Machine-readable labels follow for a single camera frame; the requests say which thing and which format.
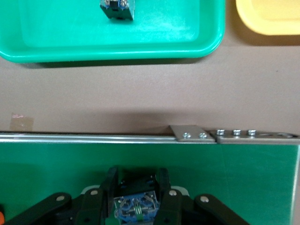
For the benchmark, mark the yellow plastic tray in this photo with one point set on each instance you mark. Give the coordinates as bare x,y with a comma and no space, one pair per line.
269,16

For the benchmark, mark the brown tape piece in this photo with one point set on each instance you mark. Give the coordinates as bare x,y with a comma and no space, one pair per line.
22,122

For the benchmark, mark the green push button switch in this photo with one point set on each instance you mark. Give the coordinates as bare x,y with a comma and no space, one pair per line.
136,201
118,10

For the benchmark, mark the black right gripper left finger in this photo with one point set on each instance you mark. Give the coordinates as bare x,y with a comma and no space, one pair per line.
93,206

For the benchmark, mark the green plastic tray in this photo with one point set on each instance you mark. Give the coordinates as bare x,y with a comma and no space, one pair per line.
93,35

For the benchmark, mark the orange cylinder white 4680 print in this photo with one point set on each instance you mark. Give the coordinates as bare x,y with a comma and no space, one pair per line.
1,214

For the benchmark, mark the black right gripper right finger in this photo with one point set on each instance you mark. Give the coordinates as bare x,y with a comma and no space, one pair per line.
178,206

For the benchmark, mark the green conveyor belt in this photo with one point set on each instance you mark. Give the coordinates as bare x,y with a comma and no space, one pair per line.
211,168

